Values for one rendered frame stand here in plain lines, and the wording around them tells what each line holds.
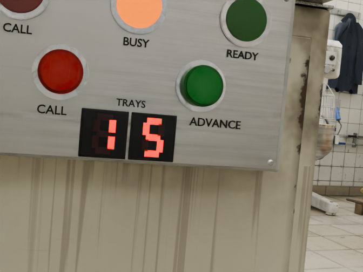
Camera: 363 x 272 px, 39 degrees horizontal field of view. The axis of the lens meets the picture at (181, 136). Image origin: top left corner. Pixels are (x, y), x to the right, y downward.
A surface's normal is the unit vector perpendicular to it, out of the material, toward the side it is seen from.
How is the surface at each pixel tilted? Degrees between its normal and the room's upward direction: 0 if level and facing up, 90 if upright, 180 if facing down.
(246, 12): 90
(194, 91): 90
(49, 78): 90
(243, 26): 90
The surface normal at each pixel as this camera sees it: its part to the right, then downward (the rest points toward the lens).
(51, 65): 0.24, 0.07
